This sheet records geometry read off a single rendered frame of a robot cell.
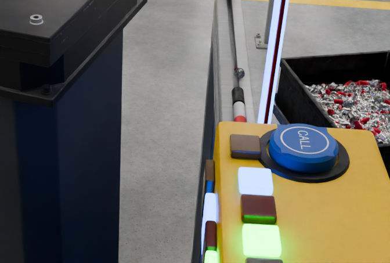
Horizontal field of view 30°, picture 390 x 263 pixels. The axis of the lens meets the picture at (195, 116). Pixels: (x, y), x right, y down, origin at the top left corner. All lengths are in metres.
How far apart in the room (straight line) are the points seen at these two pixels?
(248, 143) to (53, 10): 0.37
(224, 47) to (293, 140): 0.61
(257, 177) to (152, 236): 1.59
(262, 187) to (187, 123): 2.05
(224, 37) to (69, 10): 0.36
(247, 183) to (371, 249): 0.07
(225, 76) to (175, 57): 1.91
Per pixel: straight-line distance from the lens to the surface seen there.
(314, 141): 0.43
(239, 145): 0.42
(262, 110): 0.70
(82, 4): 0.76
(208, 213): 0.40
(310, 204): 0.40
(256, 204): 0.38
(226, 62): 0.98
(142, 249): 1.94
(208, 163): 0.44
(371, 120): 0.92
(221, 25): 1.09
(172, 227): 2.01
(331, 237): 0.38
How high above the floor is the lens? 1.31
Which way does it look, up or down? 32 degrees down
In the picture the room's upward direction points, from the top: 5 degrees clockwise
